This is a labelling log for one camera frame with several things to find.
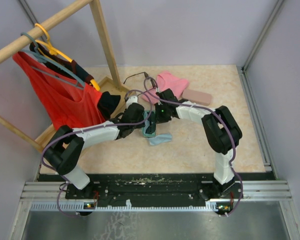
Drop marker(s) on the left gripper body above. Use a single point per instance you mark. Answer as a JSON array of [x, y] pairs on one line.
[[137, 126]]

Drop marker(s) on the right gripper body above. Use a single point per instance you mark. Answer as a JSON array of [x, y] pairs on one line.
[[162, 115]]

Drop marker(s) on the grey glasses case green lining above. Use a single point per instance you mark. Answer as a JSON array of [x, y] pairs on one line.
[[147, 115]]

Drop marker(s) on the small light blue cloth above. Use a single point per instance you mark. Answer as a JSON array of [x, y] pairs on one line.
[[160, 139]]

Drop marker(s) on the thin wire-frame sunglasses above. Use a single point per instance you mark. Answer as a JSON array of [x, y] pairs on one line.
[[151, 128]]

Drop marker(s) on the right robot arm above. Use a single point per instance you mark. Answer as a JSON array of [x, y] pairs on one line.
[[222, 131]]

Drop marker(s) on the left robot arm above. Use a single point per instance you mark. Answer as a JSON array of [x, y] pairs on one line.
[[64, 149]]

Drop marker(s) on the tortoiseshell sunglasses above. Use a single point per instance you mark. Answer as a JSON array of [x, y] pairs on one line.
[[144, 93]]

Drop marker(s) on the dark striped hanging garment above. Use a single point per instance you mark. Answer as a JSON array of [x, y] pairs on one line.
[[107, 103]]

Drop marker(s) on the pink folded shirt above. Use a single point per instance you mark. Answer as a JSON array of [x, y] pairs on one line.
[[166, 80]]

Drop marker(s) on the pink glasses case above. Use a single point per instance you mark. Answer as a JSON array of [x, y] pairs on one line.
[[197, 97]]

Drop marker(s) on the wooden clothes rack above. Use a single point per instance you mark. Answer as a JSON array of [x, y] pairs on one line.
[[107, 84]]

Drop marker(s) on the red hanging shirt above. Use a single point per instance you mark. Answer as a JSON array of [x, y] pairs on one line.
[[64, 103]]

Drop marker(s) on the yellow plastic hanger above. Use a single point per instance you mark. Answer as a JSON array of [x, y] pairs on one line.
[[48, 50]]

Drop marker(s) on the grey-blue plastic hanger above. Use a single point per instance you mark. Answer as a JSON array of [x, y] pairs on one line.
[[43, 59]]

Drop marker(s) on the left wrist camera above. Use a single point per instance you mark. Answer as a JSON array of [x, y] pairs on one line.
[[131, 100]]

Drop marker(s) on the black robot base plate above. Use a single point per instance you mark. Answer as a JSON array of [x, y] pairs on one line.
[[151, 190]]

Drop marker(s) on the aluminium frame rail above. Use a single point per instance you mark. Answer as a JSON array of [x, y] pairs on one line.
[[45, 196]]

